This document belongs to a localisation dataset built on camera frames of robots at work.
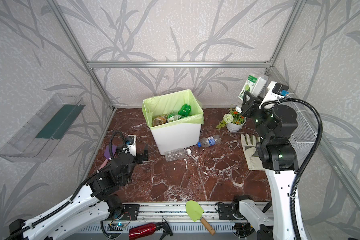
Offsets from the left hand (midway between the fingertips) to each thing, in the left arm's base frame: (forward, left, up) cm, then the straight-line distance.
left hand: (141, 140), depth 73 cm
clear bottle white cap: (+1, -14, -19) cm, 23 cm away
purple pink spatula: (+3, +29, -25) cm, 38 cm away
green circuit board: (-34, +12, -26) cm, 44 cm away
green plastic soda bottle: (+17, -15, -3) cm, 23 cm away
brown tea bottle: (+13, -8, 0) cm, 15 cm away
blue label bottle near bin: (+11, -37, -20) cm, 44 cm away
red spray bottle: (-36, -6, -18) cm, 41 cm away
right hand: (+7, -46, +28) cm, 54 cm away
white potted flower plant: (+22, -53, -11) cm, 58 cm away
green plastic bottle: (+25, -21, -6) cm, 33 cm away
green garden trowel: (-27, -27, -23) cm, 45 cm away
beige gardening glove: (+12, -64, -23) cm, 69 cm away
